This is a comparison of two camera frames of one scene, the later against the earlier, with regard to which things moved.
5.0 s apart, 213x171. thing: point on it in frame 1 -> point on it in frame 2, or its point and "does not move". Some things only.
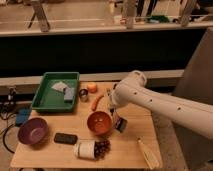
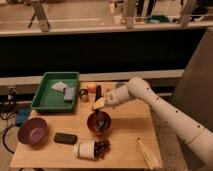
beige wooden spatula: [150, 156] does not move
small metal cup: [83, 93] does not move
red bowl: [99, 123] does not move
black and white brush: [120, 122] -> [99, 104]
